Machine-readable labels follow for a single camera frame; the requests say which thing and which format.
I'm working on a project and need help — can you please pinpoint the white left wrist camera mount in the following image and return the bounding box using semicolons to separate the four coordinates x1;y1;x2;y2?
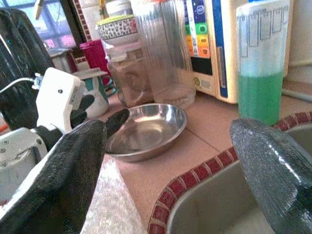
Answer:
36;67;86;134

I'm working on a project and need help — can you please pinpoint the clear jar orange lid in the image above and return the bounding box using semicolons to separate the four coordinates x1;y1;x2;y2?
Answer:
130;0;197;109

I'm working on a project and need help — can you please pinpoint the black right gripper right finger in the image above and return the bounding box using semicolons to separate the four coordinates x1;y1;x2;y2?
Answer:
230;117;312;234

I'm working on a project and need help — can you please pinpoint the white teal ceramic mug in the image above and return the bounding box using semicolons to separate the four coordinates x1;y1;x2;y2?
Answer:
73;69;111;119

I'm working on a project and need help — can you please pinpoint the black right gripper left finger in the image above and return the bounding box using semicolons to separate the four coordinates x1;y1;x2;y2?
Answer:
0;118;109;234

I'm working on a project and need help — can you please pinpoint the large black bag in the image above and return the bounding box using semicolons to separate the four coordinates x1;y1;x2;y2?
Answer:
0;8;55;130

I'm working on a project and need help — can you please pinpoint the green patterned ceramic bowl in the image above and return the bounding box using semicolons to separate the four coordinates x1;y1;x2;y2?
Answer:
96;14;139;46

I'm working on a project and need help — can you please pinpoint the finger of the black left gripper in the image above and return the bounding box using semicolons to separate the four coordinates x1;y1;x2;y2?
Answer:
105;109;130;141
77;94;95;113

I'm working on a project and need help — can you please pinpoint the small stainless steel bowl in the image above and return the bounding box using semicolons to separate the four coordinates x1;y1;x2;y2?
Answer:
104;103;188;163

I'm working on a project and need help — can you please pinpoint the white plastic canister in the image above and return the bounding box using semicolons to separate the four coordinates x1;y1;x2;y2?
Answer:
105;0;134;18

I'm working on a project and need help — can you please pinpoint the stainless steel sink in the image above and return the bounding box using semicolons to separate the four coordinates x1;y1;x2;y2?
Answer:
167;125;312;234

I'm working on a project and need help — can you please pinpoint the clear bubble wrap sheet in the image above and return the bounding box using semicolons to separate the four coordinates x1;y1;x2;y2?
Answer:
80;156;148;234

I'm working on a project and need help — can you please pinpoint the brown jar pink lid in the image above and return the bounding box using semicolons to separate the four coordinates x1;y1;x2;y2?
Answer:
106;41;156;108

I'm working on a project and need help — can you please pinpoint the grey counter hose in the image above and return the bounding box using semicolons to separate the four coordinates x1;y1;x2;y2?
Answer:
281;88;312;103

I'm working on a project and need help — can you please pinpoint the magenta plastic container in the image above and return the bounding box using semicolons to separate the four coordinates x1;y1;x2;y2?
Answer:
79;40;111;86

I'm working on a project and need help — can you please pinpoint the beige water ionizer appliance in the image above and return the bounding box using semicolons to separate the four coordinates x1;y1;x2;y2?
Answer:
184;0;291;105

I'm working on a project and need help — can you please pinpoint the green soap bottle blue cap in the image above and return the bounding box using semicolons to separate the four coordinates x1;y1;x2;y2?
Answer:
235;0;291;126

